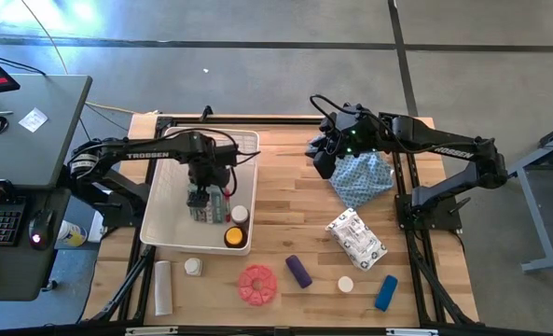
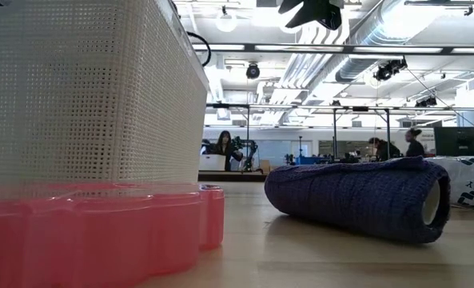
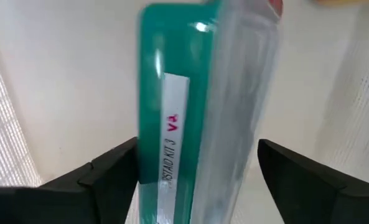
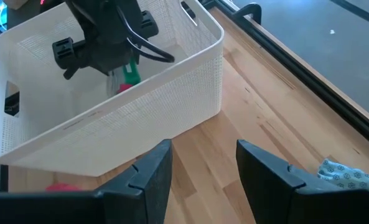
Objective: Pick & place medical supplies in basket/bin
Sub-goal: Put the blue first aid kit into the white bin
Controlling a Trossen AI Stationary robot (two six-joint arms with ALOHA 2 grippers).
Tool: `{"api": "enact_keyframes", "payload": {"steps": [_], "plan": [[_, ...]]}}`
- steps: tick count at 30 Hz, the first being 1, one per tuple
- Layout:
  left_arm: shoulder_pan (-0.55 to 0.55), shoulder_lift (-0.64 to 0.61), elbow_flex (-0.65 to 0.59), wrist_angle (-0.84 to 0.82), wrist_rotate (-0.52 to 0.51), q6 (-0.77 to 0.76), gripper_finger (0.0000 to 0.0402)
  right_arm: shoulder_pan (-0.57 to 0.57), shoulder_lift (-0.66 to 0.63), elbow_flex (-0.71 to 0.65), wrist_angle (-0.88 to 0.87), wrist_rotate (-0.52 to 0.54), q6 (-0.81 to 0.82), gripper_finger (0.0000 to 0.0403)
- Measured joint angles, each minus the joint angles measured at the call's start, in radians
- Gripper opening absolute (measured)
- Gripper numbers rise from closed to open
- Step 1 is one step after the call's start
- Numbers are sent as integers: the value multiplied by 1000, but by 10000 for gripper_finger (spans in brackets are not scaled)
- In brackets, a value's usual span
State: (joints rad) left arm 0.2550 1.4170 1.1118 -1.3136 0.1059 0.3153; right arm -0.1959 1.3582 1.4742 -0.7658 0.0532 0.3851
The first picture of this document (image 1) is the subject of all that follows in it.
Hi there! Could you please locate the white plastic basket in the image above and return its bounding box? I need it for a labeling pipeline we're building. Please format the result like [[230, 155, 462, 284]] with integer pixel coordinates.
[[139, 126, 261, 257]]

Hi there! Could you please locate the white metal bracket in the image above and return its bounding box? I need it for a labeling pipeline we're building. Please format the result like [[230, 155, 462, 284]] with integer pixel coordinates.
[[125, 326, 179, 336], [386, 328, 440, 336]]

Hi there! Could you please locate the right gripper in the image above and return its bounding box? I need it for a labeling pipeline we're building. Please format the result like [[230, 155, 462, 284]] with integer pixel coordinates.
[[305, 109, 378, 181]]

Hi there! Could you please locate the pale floor cable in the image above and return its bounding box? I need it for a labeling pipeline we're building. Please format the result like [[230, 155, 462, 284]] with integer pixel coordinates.
[[21, 0, 140, 116]]

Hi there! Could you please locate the dark keyboard desk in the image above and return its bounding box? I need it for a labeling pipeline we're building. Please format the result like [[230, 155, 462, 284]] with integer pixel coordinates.
[[0, 186, 72, 302]]

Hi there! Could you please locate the black backlit keyboard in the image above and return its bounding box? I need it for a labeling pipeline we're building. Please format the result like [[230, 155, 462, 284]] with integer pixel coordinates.
[[0, 197, 28, 248]]

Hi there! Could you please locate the pink round pill organizer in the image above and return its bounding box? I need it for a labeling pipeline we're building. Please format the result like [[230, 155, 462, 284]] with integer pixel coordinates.
[[237, 264, 279, 307]]

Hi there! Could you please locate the brown bottle yellow cap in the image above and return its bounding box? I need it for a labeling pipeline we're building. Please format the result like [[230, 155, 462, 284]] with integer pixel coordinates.
[[223, 226, 248, 249]]

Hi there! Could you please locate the blue patterned cloth pouch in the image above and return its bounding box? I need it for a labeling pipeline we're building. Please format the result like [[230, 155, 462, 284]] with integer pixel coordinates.
[[329, 151, 395, 210]]

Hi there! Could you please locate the grey side desk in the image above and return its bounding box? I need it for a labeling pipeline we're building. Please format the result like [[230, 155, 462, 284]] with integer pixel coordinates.
[[0, 73, 93, 190]]

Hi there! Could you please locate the white printed gauze package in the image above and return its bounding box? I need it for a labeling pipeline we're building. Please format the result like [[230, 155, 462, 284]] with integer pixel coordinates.
[[325, 207, 389, 273]]

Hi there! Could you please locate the grey metal table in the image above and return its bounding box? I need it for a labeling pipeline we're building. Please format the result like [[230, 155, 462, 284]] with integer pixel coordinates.
[[507, 118, 553, 274]]

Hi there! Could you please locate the clear bottle ribbed white cap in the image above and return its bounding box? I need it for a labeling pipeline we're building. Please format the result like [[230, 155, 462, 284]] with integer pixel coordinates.
[[230, 204, 250, 226]]

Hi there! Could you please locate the white paper sheet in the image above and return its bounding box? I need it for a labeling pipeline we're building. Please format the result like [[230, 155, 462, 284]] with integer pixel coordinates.
[[87, 209, 107, 245]]

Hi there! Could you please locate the white paper note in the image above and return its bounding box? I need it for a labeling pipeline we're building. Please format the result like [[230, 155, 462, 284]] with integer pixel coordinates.
[[18, 106, 49, 134]]

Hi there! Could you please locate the black computer mouse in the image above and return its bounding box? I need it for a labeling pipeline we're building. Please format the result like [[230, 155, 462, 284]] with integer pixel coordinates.
[[27, 208, 56, 252]]

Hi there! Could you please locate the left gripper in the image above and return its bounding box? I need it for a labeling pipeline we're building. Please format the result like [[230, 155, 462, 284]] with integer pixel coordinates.
[[186, 158, 234, 209]]

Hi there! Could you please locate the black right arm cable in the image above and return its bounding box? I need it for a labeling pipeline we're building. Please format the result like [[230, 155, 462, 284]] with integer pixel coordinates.
[[309, 94, 352, 123]]

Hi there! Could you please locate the white yellow cup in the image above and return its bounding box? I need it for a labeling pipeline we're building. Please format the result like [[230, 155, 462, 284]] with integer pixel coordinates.
[[55, 219, 89, 248]]

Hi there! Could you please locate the purple bandage roll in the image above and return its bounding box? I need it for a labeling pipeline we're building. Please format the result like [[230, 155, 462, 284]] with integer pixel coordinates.
[[284, 254, 313, 289]]

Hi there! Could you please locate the blue bandage roll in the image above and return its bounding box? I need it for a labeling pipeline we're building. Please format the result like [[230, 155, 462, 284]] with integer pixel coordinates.
[[374, 274, 399, 313]]

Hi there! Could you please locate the white bandage roll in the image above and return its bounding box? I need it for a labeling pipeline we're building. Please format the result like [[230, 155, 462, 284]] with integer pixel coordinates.
[[153, 259, 174, 317]]

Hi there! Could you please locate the black aluminium table frame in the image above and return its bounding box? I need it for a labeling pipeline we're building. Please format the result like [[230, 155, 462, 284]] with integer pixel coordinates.
[[77, 113, 480, 328]]

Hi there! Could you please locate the teal first aid kit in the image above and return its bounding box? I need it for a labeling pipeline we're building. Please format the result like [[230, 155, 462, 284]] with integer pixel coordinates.
[[187, 184, 233, 225]]

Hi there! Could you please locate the white bottle blue stripe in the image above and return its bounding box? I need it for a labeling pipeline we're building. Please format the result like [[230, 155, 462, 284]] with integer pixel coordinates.
[[184, 257, 204, 277]]

